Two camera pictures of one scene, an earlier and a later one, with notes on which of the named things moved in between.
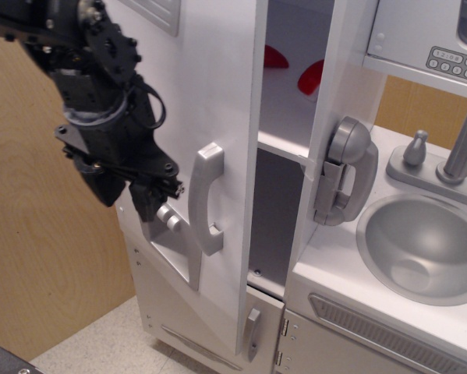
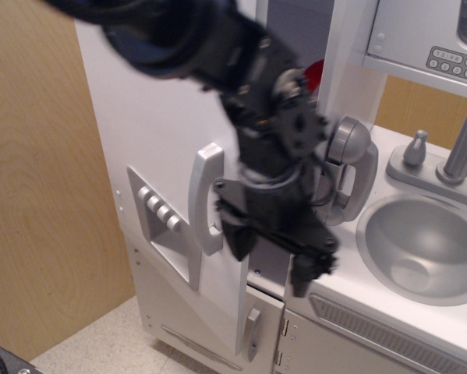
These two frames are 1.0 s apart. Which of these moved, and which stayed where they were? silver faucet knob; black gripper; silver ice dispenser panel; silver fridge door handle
Moved: black gripper
Stayed: silver ice dispenser panel; silver fridge door handle; silver faucet knob
